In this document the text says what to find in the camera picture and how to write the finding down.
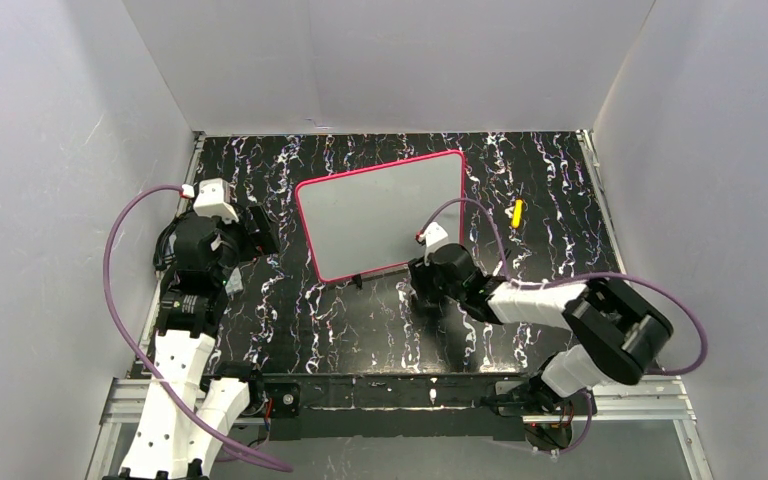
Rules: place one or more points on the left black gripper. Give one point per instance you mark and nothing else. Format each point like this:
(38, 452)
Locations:
(255, 229)

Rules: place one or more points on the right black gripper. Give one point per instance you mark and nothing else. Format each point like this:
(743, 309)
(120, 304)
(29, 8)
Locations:
(420, 282)

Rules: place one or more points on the pink framed whiteboard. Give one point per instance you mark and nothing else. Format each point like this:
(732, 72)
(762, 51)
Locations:
(367, 220)

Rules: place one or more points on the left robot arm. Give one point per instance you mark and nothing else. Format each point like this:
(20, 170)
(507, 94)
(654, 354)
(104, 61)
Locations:
(187, 413)

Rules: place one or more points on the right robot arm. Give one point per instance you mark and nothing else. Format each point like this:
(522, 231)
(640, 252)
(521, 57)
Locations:
(618, 332)

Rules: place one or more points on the clear plastic organizer box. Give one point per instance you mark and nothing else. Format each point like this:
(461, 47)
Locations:
(234, 284)

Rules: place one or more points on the yellow marker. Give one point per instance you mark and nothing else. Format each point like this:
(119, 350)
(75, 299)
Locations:
(516, 214)

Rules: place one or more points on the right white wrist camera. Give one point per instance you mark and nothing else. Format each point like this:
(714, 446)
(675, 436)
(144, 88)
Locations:
(432, 238)

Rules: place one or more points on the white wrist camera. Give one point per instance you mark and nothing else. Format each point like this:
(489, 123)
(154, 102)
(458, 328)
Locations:
(213, 199)
(432, 238)

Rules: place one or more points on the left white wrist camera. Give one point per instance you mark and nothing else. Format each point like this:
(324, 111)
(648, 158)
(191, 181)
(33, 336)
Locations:
(213, 199)

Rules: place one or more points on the black wire board stand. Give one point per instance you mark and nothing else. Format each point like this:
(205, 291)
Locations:
(357, 281)

